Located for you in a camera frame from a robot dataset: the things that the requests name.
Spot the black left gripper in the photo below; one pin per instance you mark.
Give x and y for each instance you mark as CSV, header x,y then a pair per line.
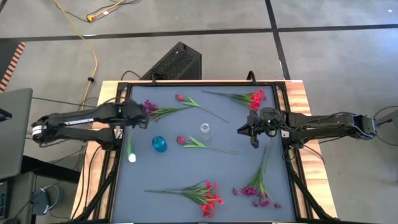
x,y
132,111

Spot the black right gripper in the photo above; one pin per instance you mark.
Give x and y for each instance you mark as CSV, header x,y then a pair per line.
x,y
267,123

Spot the purple artificial flower bunch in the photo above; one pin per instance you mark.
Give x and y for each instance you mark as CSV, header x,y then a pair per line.
x,y
256,186
150,107

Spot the red artificial flower bunch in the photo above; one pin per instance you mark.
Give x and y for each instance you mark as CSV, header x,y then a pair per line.
x,y
255,100
205,199

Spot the red tulip stem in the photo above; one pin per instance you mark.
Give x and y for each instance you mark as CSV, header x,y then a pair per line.
x,y
179,97
181,140

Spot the white artificial tulip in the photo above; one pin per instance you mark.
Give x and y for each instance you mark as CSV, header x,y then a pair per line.
x,y
132,158

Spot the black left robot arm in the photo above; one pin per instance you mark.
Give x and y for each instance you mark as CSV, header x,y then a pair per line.
x,y
77,119

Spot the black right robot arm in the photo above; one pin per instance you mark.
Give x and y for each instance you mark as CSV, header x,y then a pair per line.
x,y
326,124

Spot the blue glass vase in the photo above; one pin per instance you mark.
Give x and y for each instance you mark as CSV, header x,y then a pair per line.
x,y
159,144

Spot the clear glass vase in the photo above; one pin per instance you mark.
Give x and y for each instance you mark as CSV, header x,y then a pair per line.
x,y
205,128

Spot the black computer tower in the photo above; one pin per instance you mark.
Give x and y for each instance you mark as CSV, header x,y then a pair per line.
x,y
177,63

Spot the black floor beam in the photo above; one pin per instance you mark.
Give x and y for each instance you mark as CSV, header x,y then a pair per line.
x,y
49,169

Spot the grey laptop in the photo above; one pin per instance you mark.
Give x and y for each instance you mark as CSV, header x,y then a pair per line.
x,y
15,133

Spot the grey round device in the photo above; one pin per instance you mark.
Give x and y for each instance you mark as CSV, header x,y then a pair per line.
x,y
45,200

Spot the orange striped black mat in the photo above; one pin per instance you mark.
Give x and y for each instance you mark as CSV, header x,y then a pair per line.
x,y
12,67

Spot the black device blue screen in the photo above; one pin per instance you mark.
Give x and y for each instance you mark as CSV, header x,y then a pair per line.
x,y
4,115

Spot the grey metal stand foot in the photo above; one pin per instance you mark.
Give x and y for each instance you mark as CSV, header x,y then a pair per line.
x,y
390,118

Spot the dark grey cabinet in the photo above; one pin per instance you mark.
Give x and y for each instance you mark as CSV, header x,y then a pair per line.
x,y
21,196

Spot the black table frame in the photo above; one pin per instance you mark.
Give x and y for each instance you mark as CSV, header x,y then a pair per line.
x,y
202,84

